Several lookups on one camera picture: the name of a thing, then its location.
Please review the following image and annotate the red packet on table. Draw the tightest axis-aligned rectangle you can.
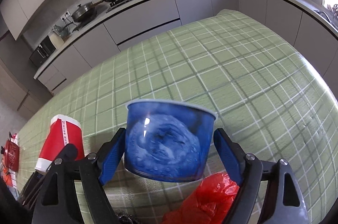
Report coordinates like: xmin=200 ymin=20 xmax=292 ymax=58
xmin=1 ymin=134 xmax=19 ymax=172

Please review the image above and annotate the green checkered tablecloth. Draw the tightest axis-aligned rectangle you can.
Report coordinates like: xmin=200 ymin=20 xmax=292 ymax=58
xmin=17 ymin=11 xmax=337 ymax=223

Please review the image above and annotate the white jar on counter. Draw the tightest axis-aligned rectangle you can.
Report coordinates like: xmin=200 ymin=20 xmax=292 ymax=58
xmin=49 ymin=31 xmax=64 ymax=49

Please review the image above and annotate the black microwave oven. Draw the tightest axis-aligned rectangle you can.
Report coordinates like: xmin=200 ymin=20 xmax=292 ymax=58
xmin=29 ymin=36 xmax=56 ymax=68

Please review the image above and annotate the red plastic bag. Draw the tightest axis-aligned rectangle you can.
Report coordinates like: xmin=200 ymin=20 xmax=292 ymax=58
xmin=162 ymin=172 xmax=239 ymax=224

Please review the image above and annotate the steel wool scrubber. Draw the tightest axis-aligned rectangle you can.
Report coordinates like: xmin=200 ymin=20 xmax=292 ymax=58
xmin=116 ymin=212 xmax=162 ymax=224

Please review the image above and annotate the wok with glass lid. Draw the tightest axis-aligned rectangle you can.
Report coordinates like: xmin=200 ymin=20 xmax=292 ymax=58
xmin=71 ymin=0 xmax=103 ymax=23

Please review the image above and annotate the red paper cup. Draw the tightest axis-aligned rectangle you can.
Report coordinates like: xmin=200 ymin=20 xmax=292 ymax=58
xmin=34 ymin=114 xmax=85 ymax=174

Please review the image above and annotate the blue yogurt cup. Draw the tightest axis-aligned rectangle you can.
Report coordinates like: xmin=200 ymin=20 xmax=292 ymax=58
xmin=124 ymin=99 xmax=218 ymax=183

